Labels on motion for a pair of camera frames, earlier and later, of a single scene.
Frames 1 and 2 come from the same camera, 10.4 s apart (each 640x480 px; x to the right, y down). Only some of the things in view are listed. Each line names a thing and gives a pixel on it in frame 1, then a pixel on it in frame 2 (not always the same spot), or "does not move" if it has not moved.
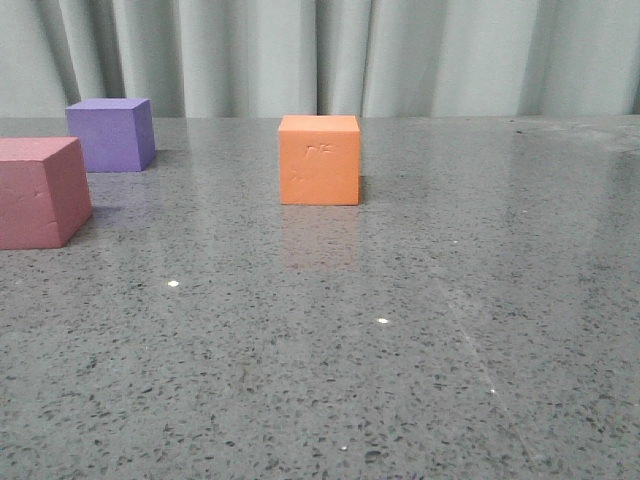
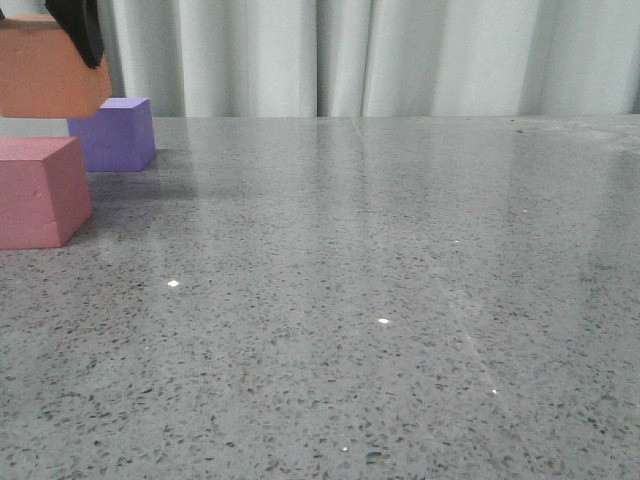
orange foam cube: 319,159 -> 44,75
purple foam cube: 115,134 does not move
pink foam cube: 44,191 does not move
